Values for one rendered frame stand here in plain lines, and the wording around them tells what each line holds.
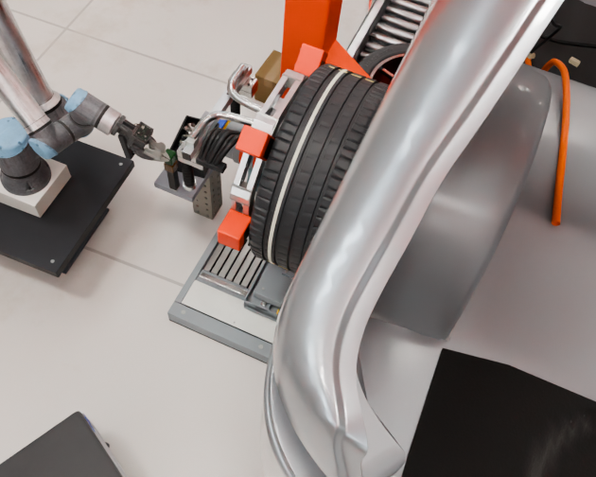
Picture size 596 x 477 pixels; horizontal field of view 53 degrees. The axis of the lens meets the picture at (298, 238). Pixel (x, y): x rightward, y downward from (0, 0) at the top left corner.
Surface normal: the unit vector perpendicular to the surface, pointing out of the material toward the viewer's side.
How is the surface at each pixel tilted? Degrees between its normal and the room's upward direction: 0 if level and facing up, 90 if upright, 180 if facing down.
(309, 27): 90
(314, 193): 47
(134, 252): 0
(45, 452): 0
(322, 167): 34
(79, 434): 0
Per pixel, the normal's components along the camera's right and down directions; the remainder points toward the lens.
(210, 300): 0.07, -0.52
